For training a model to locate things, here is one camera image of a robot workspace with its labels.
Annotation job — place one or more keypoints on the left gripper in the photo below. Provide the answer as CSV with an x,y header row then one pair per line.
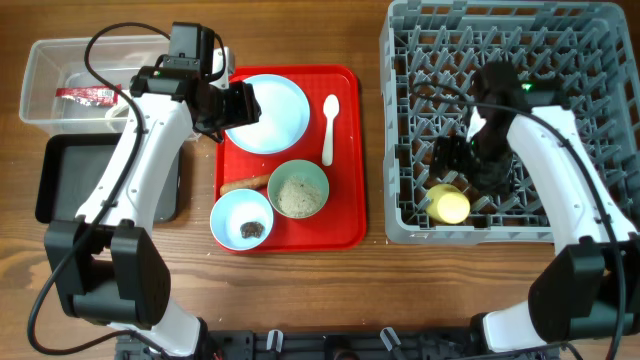
x,y
244,110

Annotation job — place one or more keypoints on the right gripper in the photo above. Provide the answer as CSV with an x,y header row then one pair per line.
x,y
445,159

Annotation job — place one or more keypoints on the yellow cup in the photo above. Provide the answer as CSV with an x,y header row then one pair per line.
x,y
447,204

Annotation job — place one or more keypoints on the light blue plate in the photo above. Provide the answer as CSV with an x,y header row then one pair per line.
x,y
285,116

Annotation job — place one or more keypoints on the brown sausage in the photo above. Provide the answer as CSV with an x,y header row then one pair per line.
x,y
253,183

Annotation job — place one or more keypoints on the red snack wrapper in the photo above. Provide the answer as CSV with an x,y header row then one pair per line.
x,y
92,96

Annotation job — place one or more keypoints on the light blue bowl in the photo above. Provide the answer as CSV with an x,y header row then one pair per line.
x,y
235,208

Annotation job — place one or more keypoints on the green bowl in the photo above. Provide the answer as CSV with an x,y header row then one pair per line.
x,y
311,172

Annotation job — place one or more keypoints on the white plastic spoon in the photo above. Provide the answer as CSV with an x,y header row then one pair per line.
x,y
331,108

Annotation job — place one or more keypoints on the white rice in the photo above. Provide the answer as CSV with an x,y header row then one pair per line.
x,y
298,198

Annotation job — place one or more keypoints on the dark food scrap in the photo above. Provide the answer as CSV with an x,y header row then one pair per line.
x,y
252,229

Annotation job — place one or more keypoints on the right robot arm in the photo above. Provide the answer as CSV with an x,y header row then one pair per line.
x,y
591,288

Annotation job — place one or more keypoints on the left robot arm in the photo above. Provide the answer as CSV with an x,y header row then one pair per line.
x,y
105,267

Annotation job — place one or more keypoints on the grey dishwasher rack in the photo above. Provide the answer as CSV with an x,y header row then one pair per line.
x,y
584,45

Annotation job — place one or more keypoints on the clear plastic waste bin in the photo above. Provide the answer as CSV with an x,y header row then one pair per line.
x,y
59,63

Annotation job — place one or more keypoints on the black waste tray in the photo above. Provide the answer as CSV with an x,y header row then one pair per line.
x,y
73,164

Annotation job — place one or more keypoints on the red serving tray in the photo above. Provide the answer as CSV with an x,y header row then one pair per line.
x,y
342,222

